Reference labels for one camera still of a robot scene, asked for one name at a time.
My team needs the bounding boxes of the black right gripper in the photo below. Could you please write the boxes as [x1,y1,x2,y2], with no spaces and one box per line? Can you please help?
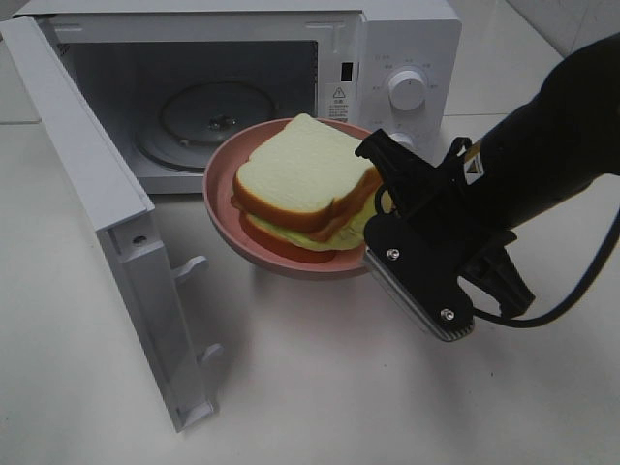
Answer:
[355,129,535,318]

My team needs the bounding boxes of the toy sandwich with lettuce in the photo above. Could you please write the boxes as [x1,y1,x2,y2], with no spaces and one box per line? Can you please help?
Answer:
[231,113,383,264]

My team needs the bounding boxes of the white microwave door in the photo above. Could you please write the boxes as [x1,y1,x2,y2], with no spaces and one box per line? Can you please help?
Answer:
[1,17,223,431]

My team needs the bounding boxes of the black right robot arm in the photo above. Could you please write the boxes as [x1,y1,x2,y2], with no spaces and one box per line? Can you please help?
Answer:
[356,35,619,329]

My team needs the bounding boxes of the lower white timer knob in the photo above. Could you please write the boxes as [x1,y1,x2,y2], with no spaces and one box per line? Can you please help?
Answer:
[389,133,415,151]

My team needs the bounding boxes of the upper white power knob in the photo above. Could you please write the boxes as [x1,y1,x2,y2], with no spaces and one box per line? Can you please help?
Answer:
[387,68,427,111]

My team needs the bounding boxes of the white warning label sticker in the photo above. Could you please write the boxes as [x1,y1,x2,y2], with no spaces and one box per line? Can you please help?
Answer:
[325,81,351,122]

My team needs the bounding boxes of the white adjacent table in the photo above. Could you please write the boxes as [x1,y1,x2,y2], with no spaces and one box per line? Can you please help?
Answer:
[445,1,619,120]

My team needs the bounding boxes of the glass microwave turntable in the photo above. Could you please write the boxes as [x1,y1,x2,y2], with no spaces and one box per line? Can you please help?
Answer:
[136,80,277,173]

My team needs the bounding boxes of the white microwave oven body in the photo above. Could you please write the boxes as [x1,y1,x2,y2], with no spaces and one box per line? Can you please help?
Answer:
[11,1,461,194]

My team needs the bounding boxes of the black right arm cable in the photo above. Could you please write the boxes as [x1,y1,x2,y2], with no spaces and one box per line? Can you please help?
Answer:
[472,202,620,330]

